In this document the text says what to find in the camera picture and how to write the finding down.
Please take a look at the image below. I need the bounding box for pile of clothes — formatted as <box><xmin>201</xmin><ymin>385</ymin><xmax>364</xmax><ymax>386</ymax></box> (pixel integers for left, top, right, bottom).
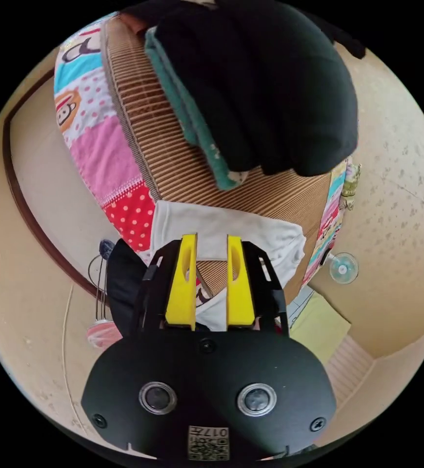
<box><xmin>119</xmin><ymin>0</ymin><xmax>367</xmax><ymax>192</ymax></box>

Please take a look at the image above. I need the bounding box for small pale blue fan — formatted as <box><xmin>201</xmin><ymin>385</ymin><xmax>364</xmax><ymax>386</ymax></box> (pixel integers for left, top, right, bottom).
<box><xmin>328</xmin><ymin>252</ymin><xmax>360</xmax><ymax>286</ymax></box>

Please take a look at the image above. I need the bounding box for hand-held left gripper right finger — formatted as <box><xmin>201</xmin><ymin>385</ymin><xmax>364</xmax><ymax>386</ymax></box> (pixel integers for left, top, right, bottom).
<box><xmin>226</xmin><ymin>235</ymin><xmax>256</xmax><ymax>327</ymax></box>

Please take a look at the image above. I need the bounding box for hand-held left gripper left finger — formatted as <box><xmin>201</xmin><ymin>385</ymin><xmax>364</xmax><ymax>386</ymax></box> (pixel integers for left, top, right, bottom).
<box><xmin>164</xmin><ymin>233</ymin><xmax>198</xmax><ymax>329</ymax></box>

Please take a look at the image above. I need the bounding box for bed with woven mat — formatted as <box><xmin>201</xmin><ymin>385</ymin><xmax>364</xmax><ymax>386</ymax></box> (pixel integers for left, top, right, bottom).
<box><xmin>53</xmin><ymin>11</ymin><xmax>363</xmax><ymax>305</ymax></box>

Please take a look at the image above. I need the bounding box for white long sleeve shirt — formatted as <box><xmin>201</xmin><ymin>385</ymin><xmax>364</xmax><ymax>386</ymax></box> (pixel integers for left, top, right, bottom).
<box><xmin>138</xmin><ymin>200</ymin><xmax>307</xmax><ymax>332</ymax></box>

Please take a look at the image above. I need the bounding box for person's body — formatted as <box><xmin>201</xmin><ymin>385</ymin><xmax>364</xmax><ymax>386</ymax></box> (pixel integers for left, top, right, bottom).
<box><xmin>106</xmin><ymin>238</ymin><xmax>150</xmax><ymax>338</ymax></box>

